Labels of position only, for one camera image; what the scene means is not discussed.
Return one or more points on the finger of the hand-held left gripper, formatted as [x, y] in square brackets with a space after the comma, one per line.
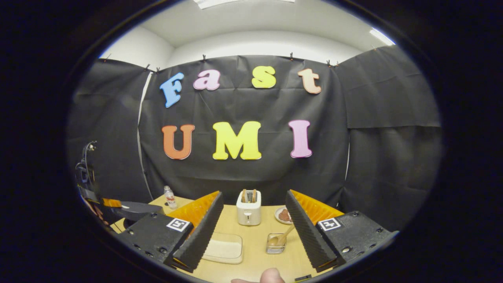
[112, 203]

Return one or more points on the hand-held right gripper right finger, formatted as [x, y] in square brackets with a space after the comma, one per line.
[308, 236]

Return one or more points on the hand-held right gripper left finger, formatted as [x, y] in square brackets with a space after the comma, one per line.
[198, 236]

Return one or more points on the white rice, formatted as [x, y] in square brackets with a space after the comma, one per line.
[224, 248]

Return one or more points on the wooden spoon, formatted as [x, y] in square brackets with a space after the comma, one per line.
[279, 237]

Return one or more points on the black silver rice cooker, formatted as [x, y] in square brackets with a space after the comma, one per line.
[141, 211]

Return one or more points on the clear rectangular tray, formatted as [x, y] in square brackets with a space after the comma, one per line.
[224, 248]

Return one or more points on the brown meat piece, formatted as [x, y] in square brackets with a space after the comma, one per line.
[284, 215]

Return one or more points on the white round plate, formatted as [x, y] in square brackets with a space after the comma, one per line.
[279, 218]

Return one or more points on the small clear plastic bottle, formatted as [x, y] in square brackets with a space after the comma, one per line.
[170, 198]

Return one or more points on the white toaster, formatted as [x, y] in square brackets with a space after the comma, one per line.
[248, 210]

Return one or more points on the toast slice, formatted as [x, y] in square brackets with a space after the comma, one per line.
[243, 195]
[254, 195]

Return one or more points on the ceiling light panel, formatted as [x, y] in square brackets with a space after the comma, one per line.
[243, 3]

